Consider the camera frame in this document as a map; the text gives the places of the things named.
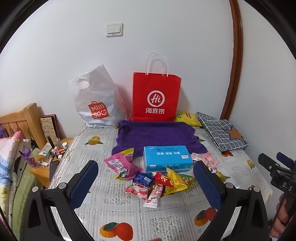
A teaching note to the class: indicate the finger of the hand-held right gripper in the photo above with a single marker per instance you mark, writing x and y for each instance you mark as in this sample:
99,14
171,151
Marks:
266,161
284,158

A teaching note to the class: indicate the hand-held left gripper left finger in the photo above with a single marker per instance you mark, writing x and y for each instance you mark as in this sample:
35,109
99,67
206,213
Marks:
84,183

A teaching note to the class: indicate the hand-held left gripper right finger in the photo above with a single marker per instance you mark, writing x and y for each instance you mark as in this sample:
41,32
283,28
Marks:
207,183

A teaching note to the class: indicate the green snack packet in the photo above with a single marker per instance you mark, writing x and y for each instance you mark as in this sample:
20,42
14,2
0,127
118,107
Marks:
190,182

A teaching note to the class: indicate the yellow snack packet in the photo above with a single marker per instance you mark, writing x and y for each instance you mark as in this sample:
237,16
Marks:
175,184

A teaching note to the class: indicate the large pink snack packet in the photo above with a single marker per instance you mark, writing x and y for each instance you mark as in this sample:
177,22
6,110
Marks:
122,164

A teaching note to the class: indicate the red snack packet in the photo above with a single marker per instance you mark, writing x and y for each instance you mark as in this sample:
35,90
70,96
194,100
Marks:
161,179

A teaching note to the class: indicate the strawberry print snack packet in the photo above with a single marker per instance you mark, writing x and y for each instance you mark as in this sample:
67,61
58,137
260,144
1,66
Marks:
137,191

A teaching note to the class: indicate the small blue snack packet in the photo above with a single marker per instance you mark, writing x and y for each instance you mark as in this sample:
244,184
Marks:
143,179

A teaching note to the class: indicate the person's right hand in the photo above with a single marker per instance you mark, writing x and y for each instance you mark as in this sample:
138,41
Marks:
281,223

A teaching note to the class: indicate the fruit print tablecloth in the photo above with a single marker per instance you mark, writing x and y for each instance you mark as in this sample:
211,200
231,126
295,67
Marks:
104,208

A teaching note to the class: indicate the black phone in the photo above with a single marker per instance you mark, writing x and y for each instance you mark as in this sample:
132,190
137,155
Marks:
54,170

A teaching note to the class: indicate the white capped small bottle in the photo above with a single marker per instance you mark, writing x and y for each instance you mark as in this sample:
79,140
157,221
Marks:
65,145

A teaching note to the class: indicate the wooden nightstand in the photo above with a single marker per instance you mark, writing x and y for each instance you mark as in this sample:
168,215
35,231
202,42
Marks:
42,171

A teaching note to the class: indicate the small white ointment tube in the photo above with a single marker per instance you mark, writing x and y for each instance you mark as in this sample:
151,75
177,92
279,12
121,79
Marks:
44,163

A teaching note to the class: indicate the blue tissue pack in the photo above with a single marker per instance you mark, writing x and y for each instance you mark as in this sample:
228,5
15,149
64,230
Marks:
166,157

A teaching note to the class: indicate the checkered folded cloth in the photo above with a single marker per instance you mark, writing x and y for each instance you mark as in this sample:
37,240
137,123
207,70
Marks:
222,134

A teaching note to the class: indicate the white cosmetic tube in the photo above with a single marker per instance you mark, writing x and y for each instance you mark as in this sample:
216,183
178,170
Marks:
45,149

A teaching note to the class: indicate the black cosmetic tube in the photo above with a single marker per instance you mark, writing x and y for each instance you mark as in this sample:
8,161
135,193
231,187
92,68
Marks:
51,141

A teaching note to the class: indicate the long pink white snack packet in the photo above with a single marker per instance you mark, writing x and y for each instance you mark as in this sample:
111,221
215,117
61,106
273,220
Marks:
153,197

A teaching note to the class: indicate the purple drink bottle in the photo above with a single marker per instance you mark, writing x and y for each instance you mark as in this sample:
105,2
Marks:
30,160

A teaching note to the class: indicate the patterned beige book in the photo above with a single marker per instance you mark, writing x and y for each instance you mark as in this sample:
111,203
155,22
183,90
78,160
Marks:
48,129

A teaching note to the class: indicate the yellow chip bag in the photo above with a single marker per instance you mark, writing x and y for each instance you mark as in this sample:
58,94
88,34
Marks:
187,118

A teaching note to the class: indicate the purple towel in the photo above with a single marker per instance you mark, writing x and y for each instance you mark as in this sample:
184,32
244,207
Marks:
152,134

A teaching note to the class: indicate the red book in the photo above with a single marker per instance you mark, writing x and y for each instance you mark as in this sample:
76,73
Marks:
53,115

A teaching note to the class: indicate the pastel striped pillow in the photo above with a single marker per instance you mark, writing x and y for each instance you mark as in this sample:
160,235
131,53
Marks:
9,162

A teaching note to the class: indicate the wooden bed headboard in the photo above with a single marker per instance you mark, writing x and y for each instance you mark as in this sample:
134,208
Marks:
23,120

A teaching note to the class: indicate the white plastic shopping bag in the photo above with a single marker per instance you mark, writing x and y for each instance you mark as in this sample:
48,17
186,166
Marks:
99,92

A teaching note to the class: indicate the red paper bag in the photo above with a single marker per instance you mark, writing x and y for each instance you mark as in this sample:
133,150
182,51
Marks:
157,88

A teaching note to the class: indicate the brown wooden door frame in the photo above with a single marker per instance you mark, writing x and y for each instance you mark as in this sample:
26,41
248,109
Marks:
237,58

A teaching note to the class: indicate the white light switch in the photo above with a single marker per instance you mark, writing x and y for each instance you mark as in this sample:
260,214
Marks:
114,29

